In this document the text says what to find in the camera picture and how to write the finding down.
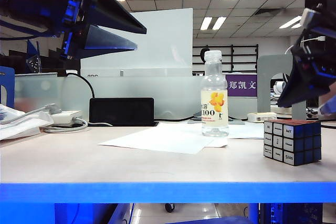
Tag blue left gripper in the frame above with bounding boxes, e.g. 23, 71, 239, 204
58, 0, 147, 60

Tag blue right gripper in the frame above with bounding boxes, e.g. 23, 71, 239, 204
277, 31, 336, 119

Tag Rubik's cube with printed stickers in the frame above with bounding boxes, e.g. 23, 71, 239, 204
263, 119, 322, 167

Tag small white desk fan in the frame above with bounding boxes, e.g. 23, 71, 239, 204
272, 81, 287, 96

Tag grey metal bookend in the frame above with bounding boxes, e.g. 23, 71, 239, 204
256, 55, 307, 121

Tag small white charger box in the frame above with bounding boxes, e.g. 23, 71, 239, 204
246, 112, 278, 123

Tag white board panel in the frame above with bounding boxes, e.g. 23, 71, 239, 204
80, 8, 194, 78

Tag dark office cubicle partitions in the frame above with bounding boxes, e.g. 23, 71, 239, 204
0, 48, 81, 77

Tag purple name sign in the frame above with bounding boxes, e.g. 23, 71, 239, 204
225, 74, 257, 98

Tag small white paper sheet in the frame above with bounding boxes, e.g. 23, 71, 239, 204
227, 123, 265, 140

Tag blue flag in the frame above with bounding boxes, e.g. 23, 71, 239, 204
25, 40, 43, 74

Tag black rectangular box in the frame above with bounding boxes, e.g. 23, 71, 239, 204
88, 98, 160, 127

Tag long frosted glass partition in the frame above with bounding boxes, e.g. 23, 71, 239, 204
14, 73, 258, 121

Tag black office chair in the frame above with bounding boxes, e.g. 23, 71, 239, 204
199, 47, 211, 63

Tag clear bottle with yellow label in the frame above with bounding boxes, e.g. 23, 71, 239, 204
201, 50, 229, 138

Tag white power adapter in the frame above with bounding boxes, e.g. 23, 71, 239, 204
49, 110, 82, 125

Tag black computer tower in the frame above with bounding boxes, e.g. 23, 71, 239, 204
259, 202, 323, 224

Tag large white paper sheet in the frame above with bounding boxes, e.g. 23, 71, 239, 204
97, 125, 228, 155

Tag blue chair seat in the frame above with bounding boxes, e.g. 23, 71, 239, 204
165, 215, 254, 224

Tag black looped cable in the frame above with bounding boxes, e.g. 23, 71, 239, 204
320, 119, 336, 130

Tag thick black power cable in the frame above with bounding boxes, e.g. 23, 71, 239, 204
65, 73, 96, 99

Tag white USB cable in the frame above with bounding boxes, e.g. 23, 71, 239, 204
284, 36, 326, 56

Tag black wall shelf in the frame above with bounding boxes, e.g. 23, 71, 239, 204
193, 45, 259, 73

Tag grey plug with cable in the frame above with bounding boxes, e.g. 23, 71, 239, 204
0, 103, 63, 125

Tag grey looped cable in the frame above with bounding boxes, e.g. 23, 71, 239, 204
41, 118, 113, 134

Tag thin black cable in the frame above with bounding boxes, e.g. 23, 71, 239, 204
154, 115, 249, 123

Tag blue table frame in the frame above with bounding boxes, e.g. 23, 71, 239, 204
0, 182, 336, 224

